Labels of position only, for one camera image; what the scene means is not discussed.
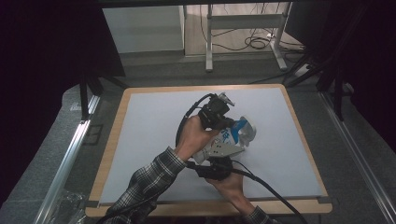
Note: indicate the dark curtain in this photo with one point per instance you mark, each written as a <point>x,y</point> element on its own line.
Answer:
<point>40,62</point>
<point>367,62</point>

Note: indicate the person's right hand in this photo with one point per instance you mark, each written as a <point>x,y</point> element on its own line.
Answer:
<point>232,188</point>

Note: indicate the white jar with hinged lid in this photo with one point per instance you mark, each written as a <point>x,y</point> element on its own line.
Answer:
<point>250,132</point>

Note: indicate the black tripod stand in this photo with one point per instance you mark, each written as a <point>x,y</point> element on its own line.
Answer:
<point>337,93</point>

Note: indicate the clear plastic bag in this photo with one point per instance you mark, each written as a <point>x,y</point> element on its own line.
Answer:
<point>67,207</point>

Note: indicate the dark floor marker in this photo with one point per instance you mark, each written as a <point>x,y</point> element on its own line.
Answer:
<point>92,134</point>

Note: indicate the black tape strip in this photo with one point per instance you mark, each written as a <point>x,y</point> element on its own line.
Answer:
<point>92,204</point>
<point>325,200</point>

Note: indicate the black metal stand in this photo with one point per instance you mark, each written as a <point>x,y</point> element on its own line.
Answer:
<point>84,99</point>

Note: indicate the aluminium rail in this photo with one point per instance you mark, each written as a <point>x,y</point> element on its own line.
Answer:
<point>67,165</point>
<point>358,155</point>

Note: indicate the white metal desk frame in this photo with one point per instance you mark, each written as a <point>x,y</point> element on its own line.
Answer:
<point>246,21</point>

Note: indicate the person's left hand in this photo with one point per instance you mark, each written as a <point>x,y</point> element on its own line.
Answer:
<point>193,137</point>

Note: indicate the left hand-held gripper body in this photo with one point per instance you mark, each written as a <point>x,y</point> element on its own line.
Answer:
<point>214,112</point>

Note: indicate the white power strip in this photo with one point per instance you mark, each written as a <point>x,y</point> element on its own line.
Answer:
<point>302,70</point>

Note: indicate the white cabinet panel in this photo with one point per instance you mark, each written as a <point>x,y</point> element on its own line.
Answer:
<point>143,29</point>

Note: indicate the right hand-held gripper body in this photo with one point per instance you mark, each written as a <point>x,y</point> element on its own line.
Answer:
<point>218,168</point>

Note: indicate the blue and white bag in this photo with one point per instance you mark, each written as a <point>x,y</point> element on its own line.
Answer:
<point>229,137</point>

